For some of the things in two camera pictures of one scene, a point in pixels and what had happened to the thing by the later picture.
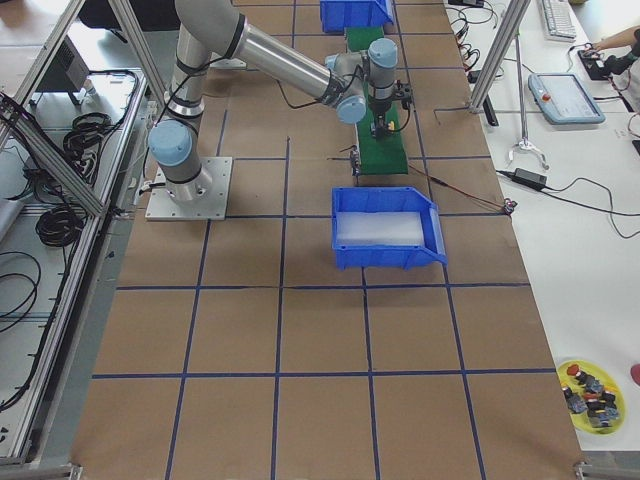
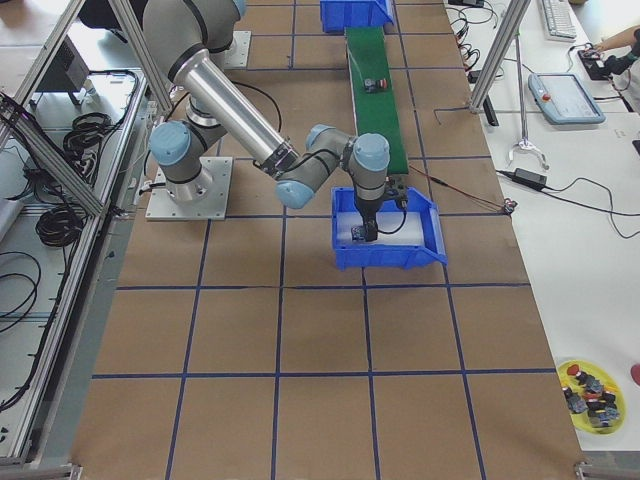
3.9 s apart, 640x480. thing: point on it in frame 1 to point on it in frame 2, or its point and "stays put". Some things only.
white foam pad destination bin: x=375 y=229 stays put
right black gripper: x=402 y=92 to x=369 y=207
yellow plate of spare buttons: x=594 y=399 stays put
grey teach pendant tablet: x=563 y=99 stays put
